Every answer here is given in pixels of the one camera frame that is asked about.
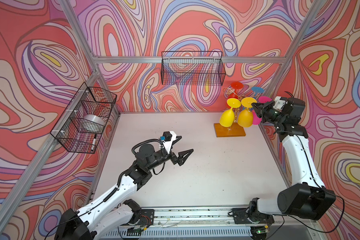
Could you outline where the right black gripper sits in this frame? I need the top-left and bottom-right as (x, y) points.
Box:
(251, 99), (286, 125)

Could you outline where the yellow wine glass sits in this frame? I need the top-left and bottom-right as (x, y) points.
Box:
(220, 98), (241, 128)
(238, 97), (257, 128)

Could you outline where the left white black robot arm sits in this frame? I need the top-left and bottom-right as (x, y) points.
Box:
(54, 131), (193, 240)

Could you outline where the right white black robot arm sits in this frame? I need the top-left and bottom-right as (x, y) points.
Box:
(247, 97), (343, 222)

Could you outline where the magenta wine glass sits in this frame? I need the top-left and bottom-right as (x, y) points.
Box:
(252, 96), (272, 125)

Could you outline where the blue wine glass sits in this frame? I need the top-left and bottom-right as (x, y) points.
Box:
(251, 87), (265, 95)

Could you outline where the red wine glass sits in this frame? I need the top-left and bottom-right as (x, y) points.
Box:
(226, 82), (244, 99)

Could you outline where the orange wooden rack base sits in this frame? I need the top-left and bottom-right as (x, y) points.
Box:
(214, 123), (246, 138)

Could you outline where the black marker pen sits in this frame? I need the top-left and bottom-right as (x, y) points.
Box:
(91, 134), (97, 152)

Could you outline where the silver tape roll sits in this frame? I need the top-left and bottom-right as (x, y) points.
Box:
(79, 114), (106, 134)

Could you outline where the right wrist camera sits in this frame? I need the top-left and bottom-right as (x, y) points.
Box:
(273, 96), (288, 112)

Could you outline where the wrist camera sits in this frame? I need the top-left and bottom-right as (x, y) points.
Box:
(273, 96), (288, 112)
(159, 131), (177, 154)

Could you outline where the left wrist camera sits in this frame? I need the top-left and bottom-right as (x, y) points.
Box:
(159, 131), (177, 154)

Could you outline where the gold wire glass rack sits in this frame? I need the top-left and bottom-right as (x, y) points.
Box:
(219, 87), (254, 131)

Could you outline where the black wire basket back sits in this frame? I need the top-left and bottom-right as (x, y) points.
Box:
(161, 50), (226, 86)

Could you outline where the black wire basket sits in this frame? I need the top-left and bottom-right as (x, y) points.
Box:
(50, 83), (117, 154)
(161, 50), (226, 86)

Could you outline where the aluminium frame rail base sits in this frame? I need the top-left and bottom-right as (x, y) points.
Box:
(99, 207), (324, 240)

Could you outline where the black wire basket left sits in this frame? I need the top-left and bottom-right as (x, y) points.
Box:
(50, 83), (117, 154)

